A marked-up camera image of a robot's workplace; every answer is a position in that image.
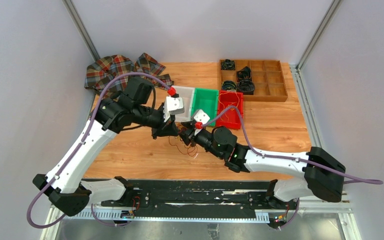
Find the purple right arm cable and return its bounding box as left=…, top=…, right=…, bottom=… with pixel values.
left=195, top=105, right=384, bottom=186

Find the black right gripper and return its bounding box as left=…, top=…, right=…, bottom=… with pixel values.
left=179, top=121, right=224, bottom=160

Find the black coiled cable top-left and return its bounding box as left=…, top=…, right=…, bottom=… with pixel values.
left=220, top=58, right=237, bottom=71

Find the white plastic bin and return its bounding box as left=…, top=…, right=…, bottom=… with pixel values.
left=173, top=85, right=196, bottom=123

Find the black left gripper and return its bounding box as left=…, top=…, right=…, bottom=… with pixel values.
left=133, top=104, right=180, bottom=140

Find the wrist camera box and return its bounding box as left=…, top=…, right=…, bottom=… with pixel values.
left=163, top=96, right=185, bottom=122
left=192, top=109, right=210, bottom=136

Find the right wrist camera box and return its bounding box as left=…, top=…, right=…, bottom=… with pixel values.
left=192, top=109, right=210, bottom=136

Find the green plastic bin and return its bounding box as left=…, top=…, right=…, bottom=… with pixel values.
left=190, top=88, right=219, bottom=120

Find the red plastic bin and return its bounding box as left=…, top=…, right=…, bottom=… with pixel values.
left=215, top=90, right=244, bottom=130

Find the plaid flannel shirt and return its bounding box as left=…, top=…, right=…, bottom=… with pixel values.
left=84, top=52, right=175, bottom=95

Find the red wire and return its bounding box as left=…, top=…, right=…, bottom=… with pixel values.
left=168, top=134, right=200, bottom=158

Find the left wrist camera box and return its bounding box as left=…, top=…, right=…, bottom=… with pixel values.
left=163, top=96, right=185, bottom=122

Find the wooden compartment tray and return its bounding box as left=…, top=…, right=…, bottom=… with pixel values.
left=218, top=58, right=288, bottom=102

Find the black coiled cable lower-right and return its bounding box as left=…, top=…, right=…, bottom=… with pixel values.
left=236, top=79, right=256, bottom=96

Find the black coiled cable lower-left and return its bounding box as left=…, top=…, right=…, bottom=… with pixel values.
left=221, top=80, right=238, bottom=92

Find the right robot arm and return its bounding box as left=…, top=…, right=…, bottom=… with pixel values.
left=179, top=121, right=346, bottom=209

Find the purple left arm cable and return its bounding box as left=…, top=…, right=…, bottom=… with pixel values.
left=26, top=72, right=177, bottom=229

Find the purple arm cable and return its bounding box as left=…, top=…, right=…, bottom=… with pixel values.
left=195, top=105, right=384, bottom=186
left=26, top=72, right=177, bottom=229

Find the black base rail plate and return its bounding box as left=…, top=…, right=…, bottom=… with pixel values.
left=93, top=179, right=297, bottom=221

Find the yellow wire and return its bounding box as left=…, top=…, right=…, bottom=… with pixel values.
left=218, top=92, right=243, bottom=123

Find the black coiled cable middle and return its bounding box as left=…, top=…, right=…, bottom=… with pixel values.
left=235, top=66, right=253, bottom=82

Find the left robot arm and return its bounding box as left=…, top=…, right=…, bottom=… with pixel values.
left=33, top=77, right=184, bottom=217

